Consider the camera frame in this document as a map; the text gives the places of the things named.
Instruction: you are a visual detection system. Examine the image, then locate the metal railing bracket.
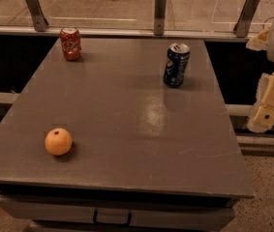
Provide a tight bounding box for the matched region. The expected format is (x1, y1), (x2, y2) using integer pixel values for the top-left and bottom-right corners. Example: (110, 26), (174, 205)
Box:
(233, 0), (260, 38)
(25, 0), (48, 32)
(153, 0), (167, 36)

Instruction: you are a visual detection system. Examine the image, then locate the grey drawer with black handle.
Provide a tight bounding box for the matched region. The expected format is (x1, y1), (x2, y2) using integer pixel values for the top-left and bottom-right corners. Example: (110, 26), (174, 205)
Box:
(0, 194), (234, 232)

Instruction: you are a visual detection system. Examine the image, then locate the red coke can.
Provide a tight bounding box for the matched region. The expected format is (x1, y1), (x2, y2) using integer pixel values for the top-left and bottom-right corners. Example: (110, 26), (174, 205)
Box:
(60, 27), (81, 61)

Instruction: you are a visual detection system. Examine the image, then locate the blue pepsi can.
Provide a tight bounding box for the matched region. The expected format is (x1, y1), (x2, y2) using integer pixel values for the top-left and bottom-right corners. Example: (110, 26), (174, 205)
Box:
(163, 43), (191, 87)

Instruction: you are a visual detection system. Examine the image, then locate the middle metal railing bracket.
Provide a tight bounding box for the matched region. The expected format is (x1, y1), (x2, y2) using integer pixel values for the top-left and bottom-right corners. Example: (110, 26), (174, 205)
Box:
(153, 0), (167, 36)

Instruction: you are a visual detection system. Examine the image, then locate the right metal railing bracket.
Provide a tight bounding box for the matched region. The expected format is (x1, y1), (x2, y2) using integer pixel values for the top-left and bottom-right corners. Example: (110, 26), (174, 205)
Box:
(233, 0), (260, 38)

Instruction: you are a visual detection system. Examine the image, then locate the left metal railing bracket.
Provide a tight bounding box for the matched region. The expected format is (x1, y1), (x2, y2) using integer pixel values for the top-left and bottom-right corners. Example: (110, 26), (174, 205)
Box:
(25, 0), (48, 32)

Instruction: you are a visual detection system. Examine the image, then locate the orange fruit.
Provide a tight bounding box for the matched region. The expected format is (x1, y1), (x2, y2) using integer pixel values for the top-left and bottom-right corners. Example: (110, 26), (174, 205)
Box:
(45, 128), (73, 156)

